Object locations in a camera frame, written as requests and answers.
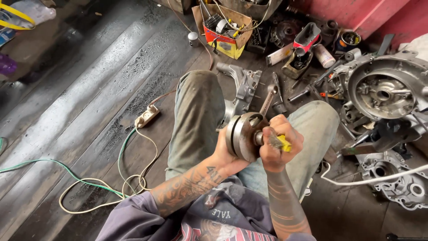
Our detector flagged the person's right hand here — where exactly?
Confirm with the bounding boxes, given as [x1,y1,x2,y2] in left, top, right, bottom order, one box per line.
[259,114,305,173]

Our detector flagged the person's left hand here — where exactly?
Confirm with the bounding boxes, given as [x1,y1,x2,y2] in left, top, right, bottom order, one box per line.
[212,127,251,176]

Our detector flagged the yellow handled wire brush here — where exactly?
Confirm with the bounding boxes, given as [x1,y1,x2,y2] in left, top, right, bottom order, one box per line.
[267,134,292,153]

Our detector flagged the steel crankshaft with connecting rod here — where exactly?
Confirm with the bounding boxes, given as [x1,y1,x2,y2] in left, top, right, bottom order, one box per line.
[225,84,279,163]

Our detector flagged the silver engine case half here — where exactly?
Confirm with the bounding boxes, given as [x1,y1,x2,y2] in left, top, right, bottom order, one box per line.
[216,62,263,129]

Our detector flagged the olive cut plastic container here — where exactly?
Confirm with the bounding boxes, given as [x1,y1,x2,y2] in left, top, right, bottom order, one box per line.
[282,50,314,80]

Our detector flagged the flat white carton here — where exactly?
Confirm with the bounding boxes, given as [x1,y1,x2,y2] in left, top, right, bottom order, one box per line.
[265,42,295,67]

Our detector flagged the person's grey-green trousers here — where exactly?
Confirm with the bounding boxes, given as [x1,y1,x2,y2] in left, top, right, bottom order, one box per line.
[165,70,341,203]

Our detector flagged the black tray of small parts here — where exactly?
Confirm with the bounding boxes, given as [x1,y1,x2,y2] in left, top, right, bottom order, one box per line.
[245,24,272,55]

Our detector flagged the black round clutch part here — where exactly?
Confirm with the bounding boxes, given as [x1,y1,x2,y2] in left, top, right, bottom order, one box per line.
[270,19,304,48]

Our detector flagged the red and white plastic container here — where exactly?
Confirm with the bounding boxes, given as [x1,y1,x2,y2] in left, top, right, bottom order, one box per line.
[293,22,322,54]

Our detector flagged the cardboard box of tools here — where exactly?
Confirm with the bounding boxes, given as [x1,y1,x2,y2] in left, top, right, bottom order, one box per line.
[192,1,254,60]

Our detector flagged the person's purple printed shirt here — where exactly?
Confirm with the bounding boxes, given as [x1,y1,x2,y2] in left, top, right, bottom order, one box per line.
[95,175,317,241]

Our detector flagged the round can with parts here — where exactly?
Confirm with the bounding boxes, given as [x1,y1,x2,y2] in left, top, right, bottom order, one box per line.
[336,31,362,53]

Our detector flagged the large silver engine block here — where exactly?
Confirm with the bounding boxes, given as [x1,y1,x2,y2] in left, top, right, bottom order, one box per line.
[330,50,428,138]

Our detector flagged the small silver metal piston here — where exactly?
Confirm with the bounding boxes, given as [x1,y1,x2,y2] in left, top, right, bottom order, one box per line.
[187,31,200,48]

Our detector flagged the crate of metal parts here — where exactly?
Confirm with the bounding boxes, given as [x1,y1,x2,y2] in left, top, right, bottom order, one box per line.
[219,0,284,21]

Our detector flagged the white power strip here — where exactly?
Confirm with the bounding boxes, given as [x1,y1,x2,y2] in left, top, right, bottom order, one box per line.
[134,104,161,129]

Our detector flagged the silver crankcase cover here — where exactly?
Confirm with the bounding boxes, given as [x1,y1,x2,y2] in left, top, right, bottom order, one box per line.
[356,150,428,211]

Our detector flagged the purple plastic object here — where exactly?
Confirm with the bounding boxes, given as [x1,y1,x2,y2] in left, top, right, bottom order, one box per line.
[0,53,18,76]

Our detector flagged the steel T-handle socket wrench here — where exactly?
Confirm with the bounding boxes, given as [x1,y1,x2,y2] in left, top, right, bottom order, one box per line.
[288,59,346,103]

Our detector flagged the hammer with wooden handle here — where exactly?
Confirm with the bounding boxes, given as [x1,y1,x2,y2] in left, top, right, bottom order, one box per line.
[340,119,422,157]

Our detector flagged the thick white cable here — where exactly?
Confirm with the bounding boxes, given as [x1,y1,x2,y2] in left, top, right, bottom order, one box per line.
[320,162,428,187]

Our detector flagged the thin brown wire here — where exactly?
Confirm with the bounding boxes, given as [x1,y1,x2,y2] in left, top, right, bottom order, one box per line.
[147,0,214,108]

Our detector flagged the white power cable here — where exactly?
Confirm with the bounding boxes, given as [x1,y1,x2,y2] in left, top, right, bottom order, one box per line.
[59,126,159,215]

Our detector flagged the green cable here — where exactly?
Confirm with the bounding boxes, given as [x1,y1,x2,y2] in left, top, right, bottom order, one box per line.
[0,127,138,199]

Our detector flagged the bag with yellow straps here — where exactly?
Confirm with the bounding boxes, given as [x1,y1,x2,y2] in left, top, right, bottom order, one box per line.
[0,0,57,31]

